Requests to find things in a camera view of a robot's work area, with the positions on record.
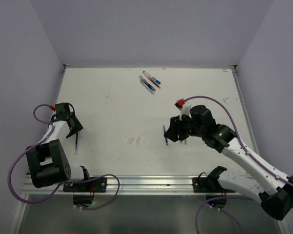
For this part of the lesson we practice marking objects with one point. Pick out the clear blue pen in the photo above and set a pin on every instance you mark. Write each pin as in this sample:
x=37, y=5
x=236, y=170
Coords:
x=151, y=91

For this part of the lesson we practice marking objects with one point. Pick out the blue capped pen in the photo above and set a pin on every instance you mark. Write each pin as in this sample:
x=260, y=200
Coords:
x=151, y=77

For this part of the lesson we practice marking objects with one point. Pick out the dark blue pen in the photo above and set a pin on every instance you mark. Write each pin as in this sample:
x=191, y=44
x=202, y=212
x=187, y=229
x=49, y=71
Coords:
x=147, y=84

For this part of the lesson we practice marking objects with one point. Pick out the aluminium front rail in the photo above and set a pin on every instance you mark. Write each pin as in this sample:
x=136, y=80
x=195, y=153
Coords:
x=177, y=185

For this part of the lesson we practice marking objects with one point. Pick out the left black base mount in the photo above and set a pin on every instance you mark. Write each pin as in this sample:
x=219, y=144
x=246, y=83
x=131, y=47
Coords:
x=84, y=192

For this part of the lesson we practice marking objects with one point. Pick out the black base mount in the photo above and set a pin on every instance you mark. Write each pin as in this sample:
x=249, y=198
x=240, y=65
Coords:
x=84, y=192
x=208, y=183

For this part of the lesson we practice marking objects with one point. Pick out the red ink pen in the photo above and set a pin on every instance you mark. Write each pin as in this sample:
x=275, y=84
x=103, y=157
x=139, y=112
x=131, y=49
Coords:
x=150, y=79

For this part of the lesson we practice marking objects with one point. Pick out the aluminium rail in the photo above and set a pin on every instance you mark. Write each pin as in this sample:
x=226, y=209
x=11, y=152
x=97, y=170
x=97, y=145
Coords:
x=244, y=108
x=177, y=185

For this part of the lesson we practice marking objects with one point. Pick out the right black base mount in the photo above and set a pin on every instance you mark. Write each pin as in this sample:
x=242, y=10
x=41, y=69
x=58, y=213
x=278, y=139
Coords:
x=208, y=183

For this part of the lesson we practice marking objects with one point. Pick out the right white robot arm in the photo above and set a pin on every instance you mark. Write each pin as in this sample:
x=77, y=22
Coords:
x=268, y=186

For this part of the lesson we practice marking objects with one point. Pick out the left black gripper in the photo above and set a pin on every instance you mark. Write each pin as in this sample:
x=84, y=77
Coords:
x=77, y=126

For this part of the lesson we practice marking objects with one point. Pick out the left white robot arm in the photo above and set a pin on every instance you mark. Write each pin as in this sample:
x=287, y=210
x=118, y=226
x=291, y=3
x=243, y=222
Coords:
x=48, y=163

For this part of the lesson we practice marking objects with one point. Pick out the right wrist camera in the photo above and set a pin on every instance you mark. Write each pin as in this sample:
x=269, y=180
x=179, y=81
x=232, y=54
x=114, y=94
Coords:
x=184, y=108

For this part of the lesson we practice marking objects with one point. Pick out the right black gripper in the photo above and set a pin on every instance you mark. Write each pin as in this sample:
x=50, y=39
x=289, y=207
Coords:
x=175, y=128

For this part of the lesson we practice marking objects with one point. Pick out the aluminium right side rail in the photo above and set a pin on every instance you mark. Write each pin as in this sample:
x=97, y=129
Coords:
x=244, y=108

